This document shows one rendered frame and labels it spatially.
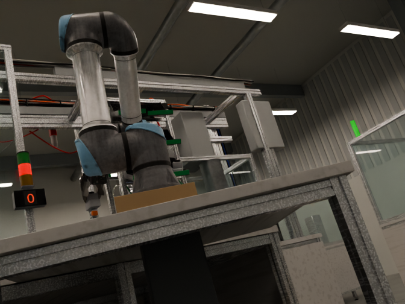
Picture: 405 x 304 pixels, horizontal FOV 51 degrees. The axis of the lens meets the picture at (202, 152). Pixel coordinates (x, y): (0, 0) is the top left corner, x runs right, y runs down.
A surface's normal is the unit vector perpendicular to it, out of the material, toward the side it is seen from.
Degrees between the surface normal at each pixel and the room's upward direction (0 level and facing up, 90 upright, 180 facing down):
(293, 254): 90
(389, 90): 90
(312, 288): 90
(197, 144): 90
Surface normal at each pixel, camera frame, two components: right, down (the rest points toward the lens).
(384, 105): -0.85, 0.06
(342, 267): 0.46, -0.40
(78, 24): 0.18, -0.31
